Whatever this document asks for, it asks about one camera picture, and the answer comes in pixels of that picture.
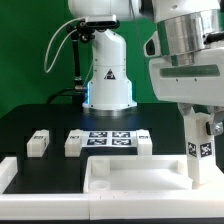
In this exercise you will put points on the black camera on pole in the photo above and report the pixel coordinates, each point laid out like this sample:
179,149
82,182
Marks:
85,28

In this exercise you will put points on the black camera pole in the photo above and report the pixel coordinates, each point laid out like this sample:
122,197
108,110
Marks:
80,89

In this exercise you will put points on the white front fence bar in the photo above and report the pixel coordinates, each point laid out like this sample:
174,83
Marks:
111,206

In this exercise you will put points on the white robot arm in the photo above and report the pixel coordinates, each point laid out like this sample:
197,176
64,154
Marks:
186,53

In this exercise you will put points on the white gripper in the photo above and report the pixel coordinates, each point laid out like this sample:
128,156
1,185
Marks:
201,84

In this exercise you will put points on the fiducial marker sheet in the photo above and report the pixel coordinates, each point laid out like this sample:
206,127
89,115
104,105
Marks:
112,139

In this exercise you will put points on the white left fence block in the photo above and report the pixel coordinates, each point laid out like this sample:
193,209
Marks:
8,170

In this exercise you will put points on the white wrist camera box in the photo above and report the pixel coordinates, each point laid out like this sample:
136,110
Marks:
152,47

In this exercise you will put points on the white desk top tray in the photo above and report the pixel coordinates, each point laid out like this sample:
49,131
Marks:
143,173

